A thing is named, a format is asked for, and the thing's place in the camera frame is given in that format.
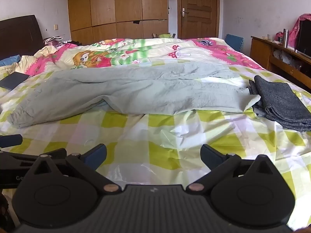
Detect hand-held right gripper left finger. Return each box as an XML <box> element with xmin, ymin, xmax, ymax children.
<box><xmin>26</xmin><ymin>144</ymin><xmax>122</xmax><ymax>194</ymax></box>

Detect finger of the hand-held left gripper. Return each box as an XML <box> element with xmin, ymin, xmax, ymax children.
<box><xmin>0</xmin><ymin>134</ymin><xmax>23</xmax><ymax>148</ymax></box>
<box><xmin>0</xmin><ymin>148</ymin><xmax>67</xmax><ymax>171</ymax></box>

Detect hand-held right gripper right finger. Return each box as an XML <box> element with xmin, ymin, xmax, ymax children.
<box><xmin>187</xmin><ymin>144</ymin><xmax>280</xmax><ymax>192</ymax></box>

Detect light grey pants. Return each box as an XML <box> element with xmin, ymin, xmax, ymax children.
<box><xmin>7</xmin><ymin>62</ymin><xmax>261</xmax><ymax>129</ymax></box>

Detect dark grey folded pants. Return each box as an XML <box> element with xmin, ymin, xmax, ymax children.
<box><xmin>248</xmin><ymin>75</ymin><xmax>311</xmax><ymax>131</ymax></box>

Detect yellow checked bed sheet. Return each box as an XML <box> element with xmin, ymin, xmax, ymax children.
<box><xmin>0</xmin><ymin>64</ymin><xmax>311</xmax><ymax>199</ymax></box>

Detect dark tablet case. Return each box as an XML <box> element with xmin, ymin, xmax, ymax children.
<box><xmin>0</xmin><ymin>72</ymin><xmax>31</xmax><ymax>91</ymax></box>

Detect blue pillow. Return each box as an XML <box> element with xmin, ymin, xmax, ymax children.
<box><xmin>0</xmin><ymin>55</ymin><xmax>21</xmax><ymax>66</ymax></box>

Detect cartoon printed quilt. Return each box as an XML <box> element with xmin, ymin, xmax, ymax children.
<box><xmin>0</xmin><ymin>37</ymin><xmax>268</xmax><ymax>78</ymax></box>

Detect dark wooden headboard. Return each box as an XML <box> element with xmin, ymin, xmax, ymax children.
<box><xmin>0</xmin><ymin>15</ymin><xmax>44</xmax><ymax>61</ymax></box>

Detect blue foam mat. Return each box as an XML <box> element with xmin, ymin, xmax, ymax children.
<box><xmin>225</xmin><ymin>34</ymin><xmax>244</xmax><ymax>52</ymax></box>

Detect wooden desk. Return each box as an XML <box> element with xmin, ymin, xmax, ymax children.
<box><xmin>250</xmin><ymin>36</ymin><xmax>311</xmax><ymax>88</ymax></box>

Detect white plastic bag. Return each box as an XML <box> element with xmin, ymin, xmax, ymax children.
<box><xmin>272</xmin><ymin>49</ymin><xmax>304</xmax><ymax>69</ymax></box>

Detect wooden door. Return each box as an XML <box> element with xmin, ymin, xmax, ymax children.
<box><xmin>177</xmin><ymin>0</ymin><xmax>220</xmax><ymax>40</ymax></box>

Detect black television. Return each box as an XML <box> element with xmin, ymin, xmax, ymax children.
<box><xmin>295</xmin><ymin>19</ymin><xmax>311</xmax><ymax>59</ymax></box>

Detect wooden wardrobe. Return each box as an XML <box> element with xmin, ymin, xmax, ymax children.
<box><xmin>67</xmin><ymin>0</ymin><xmax>169</xmax><ymax>45</ymax></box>

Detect pink plastic cover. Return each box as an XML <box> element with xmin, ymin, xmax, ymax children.
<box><xmin>274</xmin><ymin>14</ymin><xmax>311</xmax><ymax>46</ymax></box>

